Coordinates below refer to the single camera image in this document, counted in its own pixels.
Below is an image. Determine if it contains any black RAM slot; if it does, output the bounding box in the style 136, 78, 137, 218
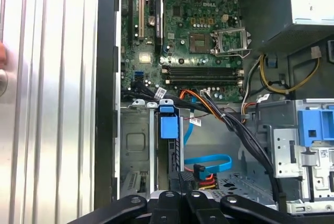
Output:
161, 64, 245, 69
161, 68, 245, 75
164, 74, 245, 80
164, 79, 245, 86

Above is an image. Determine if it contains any orange wire bundle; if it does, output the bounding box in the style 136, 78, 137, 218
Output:
179, 89, 228, 123

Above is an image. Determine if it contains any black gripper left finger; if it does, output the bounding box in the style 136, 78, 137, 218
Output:
67, 178, 181, 224

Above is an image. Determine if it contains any metal socket cover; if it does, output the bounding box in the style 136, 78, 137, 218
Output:
210, 27, 253, 56

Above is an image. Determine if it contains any thin wire locking lever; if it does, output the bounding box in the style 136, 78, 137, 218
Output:
215, 48, 253, 60

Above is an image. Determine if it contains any blue data wire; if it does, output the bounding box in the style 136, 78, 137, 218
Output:
182, 95, 233, 183

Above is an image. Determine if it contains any hard disk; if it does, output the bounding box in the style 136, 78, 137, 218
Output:
154, 98, 185, 191

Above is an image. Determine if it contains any person's hand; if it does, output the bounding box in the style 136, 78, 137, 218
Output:
0, 41, 8, 68

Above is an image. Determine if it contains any tan expansion slot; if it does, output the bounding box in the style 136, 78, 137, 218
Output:
138, 0, 145, 40

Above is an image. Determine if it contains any blue plastic cage latch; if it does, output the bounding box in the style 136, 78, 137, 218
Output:
297, 109, 334, 148

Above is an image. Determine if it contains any grey metal drive cage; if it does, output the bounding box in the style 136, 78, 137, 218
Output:
245, 98, 334, 217

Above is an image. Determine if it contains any square chipset chip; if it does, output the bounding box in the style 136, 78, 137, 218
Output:
139, 52, 152, 64

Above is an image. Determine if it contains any silver disk bay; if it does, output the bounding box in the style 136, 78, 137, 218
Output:
120, 98, 183, 198

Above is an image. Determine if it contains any green motherboard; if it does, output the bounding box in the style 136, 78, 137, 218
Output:
121, 0, 246, 103

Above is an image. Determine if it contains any CPU socket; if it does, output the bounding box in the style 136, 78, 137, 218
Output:
189, 32, 211, 54

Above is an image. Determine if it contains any red wire with white label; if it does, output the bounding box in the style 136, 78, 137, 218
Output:
241, 93, 270, 124

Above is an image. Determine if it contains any grey metal power supply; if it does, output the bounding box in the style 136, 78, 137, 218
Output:
241, 0, 334, 52

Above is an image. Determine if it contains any black open PC case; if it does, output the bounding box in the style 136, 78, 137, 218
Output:
95, 0, 334, 224

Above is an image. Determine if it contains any black cable bundle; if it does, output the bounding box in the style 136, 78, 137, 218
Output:
121, 80, 288, 209

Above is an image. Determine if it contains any black expansion slot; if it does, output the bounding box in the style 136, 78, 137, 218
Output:
127, 0, 133, 48

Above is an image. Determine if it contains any black white power wire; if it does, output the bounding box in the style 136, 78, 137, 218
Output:
241, 53, 262, 104

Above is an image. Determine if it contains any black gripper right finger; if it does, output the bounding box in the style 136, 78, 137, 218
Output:
178, 172, 297, 224

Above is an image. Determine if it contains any red yellow disk power wire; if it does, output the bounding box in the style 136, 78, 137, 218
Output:
183, 165, 218, 191

